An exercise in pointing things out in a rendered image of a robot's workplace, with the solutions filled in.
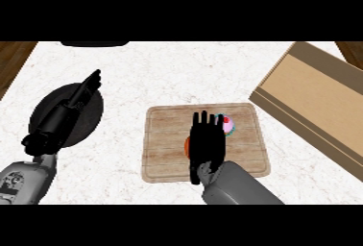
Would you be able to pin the orange squash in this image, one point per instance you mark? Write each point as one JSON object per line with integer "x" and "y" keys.
{"x": 187, "y": 147}

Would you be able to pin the dark round plate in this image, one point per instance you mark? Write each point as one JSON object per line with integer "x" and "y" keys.
{"x": 87, "y": 121}

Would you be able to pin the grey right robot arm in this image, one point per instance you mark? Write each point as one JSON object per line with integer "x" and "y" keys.
{"x": 233, "y": 184}

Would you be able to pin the pink frosted cupcake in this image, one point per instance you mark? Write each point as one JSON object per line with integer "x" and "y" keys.
{"x": 227, "y": 125}

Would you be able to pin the cardboard box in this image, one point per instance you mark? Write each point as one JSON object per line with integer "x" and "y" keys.
{"x": 314, "y": 102}

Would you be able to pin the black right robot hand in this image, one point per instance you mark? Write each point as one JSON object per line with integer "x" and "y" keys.
{"x": 205, "y": 144}

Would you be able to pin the black appliance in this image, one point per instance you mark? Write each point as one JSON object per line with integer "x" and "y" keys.
{"x": 94, "y": 43}

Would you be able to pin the wooden cutting board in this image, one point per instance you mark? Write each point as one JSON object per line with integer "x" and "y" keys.
{"x": 165, "y": 141}

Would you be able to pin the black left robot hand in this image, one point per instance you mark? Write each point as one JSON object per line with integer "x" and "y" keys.
{"x": 61, "y": 120}

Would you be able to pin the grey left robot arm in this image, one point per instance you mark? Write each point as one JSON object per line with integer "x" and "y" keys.
{"x": 24, "y": 182}

